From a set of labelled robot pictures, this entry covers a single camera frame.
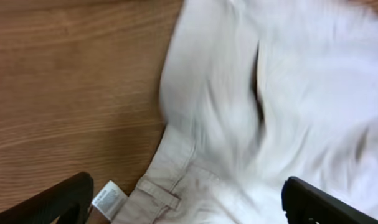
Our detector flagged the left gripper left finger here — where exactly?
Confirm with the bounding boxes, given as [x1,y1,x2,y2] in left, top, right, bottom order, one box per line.
[0,172,94,224]

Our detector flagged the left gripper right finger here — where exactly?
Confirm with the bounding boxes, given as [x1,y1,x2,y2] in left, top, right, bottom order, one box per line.
[281,177,378,224]

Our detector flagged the beige khaki shorts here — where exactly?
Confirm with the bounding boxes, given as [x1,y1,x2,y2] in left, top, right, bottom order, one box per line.
[90,0,378,224]

